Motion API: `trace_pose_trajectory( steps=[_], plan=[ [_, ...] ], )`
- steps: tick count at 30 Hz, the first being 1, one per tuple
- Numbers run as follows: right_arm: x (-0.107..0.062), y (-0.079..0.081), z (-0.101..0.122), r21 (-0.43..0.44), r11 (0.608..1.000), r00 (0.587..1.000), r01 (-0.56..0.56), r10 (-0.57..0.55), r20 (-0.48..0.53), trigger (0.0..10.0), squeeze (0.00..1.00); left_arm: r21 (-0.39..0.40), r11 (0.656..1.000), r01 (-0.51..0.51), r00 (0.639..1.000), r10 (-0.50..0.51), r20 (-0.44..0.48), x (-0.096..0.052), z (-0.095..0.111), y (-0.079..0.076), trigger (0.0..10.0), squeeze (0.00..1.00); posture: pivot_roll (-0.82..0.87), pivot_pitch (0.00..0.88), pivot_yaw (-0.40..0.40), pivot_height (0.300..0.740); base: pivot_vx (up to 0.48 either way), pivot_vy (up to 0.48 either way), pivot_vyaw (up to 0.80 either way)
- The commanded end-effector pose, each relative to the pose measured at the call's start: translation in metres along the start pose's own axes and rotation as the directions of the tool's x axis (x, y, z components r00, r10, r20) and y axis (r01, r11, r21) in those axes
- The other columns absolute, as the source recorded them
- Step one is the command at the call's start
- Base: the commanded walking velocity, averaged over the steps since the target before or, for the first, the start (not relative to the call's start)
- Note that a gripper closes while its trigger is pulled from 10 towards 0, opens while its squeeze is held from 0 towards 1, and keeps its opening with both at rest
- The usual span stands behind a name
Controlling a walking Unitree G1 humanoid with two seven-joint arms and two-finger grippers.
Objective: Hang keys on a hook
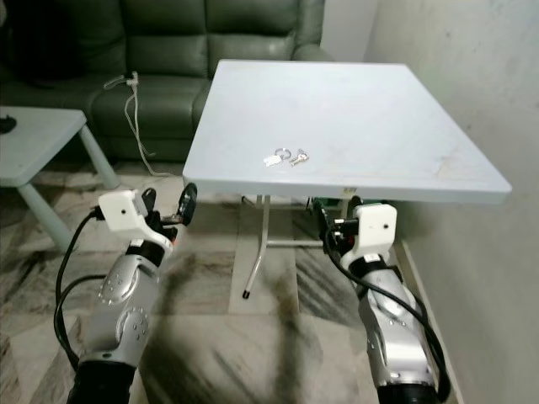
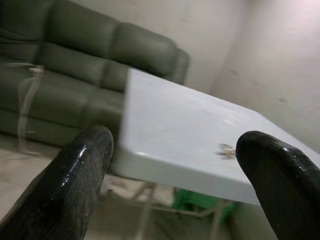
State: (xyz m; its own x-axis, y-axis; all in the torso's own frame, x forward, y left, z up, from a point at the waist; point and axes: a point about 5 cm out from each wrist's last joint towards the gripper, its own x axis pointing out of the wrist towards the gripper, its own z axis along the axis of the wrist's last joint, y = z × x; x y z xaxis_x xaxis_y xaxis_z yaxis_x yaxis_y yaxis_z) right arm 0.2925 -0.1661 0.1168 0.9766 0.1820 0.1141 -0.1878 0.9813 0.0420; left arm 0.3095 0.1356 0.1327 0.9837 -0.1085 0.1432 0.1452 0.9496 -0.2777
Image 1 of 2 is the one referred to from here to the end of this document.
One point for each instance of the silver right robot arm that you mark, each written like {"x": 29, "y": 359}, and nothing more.
{"x": 387, "y": 320}

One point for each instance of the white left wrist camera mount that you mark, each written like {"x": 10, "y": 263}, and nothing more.
{"x": 122, "y": 210}

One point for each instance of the black remote control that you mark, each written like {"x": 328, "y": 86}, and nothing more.
{"x": 7, "y": 124}

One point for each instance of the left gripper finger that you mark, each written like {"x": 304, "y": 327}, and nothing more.
{"x": 188, "y": 203}
{"x": 149, "y": 204}

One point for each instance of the white folding table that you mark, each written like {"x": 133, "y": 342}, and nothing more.
{"x": 337, "y": 126}

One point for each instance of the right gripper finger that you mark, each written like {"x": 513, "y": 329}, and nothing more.
{"x": 349, "y": 207}
{"x": 325, "y": 220}

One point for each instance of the pale low coffee table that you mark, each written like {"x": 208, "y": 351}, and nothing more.
{"x": 38, "y": 143}

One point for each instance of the green leather sofa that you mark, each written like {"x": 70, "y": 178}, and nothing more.
{"x": 177, "y": 42}

